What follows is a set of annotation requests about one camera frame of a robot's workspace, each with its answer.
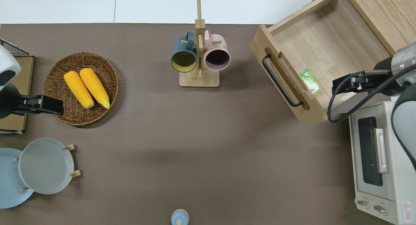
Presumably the green tea bag packet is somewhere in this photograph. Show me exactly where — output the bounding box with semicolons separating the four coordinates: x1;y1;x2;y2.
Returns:
299;69;322;95

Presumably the blue bell on wooden base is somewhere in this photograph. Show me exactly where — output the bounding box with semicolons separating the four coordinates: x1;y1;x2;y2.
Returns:
171;209;189;225

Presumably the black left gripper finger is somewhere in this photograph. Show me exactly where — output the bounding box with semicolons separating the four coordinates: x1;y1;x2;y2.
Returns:
40;95;64;116

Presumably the dark blue mug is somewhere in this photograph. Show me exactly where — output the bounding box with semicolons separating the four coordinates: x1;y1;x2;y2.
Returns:
171;31;198;73

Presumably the light blue plate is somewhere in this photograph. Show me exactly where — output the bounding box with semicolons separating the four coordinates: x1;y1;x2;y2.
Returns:
0;148;34;209

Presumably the brown table mat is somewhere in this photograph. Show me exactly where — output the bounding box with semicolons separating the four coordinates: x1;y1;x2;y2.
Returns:
0;23;416;225

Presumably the brown wicker basket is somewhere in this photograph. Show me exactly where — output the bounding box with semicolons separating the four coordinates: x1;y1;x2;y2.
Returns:
43;52;120;127

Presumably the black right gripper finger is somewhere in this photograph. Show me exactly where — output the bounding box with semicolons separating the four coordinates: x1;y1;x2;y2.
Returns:
332;74;360;95

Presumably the light wooden drawer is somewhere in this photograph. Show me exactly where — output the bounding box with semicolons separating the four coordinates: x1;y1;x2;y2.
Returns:
250;0;392;124

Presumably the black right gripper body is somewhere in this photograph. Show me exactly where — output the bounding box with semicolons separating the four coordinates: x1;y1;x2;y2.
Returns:
359;74;379;94

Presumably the yellow corn cob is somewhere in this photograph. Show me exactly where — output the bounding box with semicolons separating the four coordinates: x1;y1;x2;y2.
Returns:
80;68;111;109
64;71;95;109

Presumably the pink mug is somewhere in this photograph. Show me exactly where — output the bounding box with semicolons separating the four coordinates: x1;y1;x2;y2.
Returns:
204;30;231;71

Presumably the grey plate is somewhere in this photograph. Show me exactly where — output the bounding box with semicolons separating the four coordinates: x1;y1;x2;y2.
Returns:
18;138;74;195

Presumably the white toaster oven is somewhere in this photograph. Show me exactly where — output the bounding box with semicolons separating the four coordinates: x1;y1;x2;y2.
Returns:
348;101;416;225

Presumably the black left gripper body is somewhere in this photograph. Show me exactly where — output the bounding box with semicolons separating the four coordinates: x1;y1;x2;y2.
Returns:
13;98;42;116

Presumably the wooden plate rack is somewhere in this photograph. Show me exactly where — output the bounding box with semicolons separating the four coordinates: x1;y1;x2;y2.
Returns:
14;144;82;191

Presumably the wooden mug tree stand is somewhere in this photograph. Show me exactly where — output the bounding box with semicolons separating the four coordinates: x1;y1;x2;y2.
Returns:
179;0;220;88

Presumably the black metal drawer handle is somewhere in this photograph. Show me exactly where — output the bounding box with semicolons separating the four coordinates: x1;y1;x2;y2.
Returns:
262;54;304;107

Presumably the black wire shelf with wood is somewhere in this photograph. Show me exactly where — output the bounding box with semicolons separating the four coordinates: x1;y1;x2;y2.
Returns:
0;39;35;134

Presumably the light wooden drawer cabinet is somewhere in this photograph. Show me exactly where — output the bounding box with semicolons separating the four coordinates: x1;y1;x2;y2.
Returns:
314;0;416;55

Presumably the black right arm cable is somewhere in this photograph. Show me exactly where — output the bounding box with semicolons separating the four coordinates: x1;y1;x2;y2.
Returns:
327;63;416;123

